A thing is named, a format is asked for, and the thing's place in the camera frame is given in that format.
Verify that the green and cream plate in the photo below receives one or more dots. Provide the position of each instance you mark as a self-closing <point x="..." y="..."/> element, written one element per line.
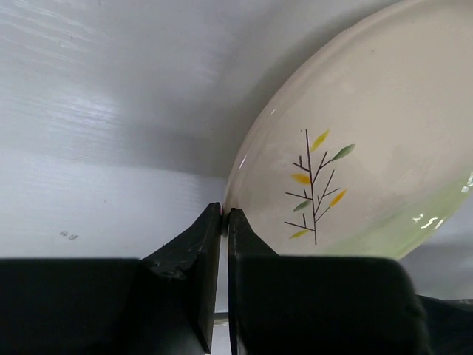
<point x="367" y="148"/>

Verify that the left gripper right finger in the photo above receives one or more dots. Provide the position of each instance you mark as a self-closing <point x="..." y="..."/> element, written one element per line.
<point x="332" y="305"/>

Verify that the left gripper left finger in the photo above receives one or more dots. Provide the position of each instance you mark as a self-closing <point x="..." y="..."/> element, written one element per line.
<point x="161" y="304"/>

